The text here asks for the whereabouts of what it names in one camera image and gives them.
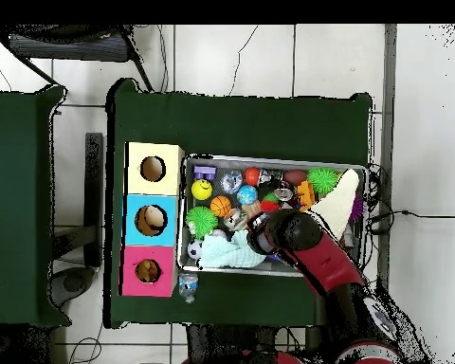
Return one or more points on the small soccer ball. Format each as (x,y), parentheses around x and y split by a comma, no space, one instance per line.
(194,249)

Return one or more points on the black upright panel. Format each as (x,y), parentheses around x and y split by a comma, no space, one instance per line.
(94,189)

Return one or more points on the black office chair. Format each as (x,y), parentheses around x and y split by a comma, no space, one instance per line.
(68,47)

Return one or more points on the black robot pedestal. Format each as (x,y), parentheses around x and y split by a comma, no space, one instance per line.
(227,341)

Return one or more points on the green spiky rubber ball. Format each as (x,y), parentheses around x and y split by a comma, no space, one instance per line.
(201,221)
(323,180)

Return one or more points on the small orange basketball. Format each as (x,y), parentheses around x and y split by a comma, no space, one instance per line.
(220,206)

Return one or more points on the clear plastic bottle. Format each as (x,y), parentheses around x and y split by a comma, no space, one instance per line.
(188,286)

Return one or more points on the yellow plastic ball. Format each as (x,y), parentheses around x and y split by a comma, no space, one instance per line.
(201,189)

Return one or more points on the blue globe ball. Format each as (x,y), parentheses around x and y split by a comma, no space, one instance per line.
(247,194)

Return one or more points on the red-orange ball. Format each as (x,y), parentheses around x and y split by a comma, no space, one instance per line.
(252,176)

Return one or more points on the brown toy football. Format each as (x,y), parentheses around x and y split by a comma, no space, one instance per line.
(295,177)

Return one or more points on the green cloth side table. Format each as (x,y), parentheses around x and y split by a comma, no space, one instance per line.
(19,189)

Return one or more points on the wooden box with three holes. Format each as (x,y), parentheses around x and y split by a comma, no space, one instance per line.
(132,235)

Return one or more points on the cream waffle cloth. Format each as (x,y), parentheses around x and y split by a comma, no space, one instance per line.
(339,204)

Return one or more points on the dark round floor base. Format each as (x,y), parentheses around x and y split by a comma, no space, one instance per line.
(74,282)

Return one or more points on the dark green table cloth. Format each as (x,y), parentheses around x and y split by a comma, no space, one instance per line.
(250,125)

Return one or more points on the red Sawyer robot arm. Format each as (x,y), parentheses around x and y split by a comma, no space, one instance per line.
(326,265)

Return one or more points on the clear mesh bin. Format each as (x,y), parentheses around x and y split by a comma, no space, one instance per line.
(192,265)

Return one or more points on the mint green waffle cloth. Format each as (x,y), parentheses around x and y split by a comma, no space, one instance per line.
(227,252)

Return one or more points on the yellow plush duck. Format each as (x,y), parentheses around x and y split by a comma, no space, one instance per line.
(151,269)

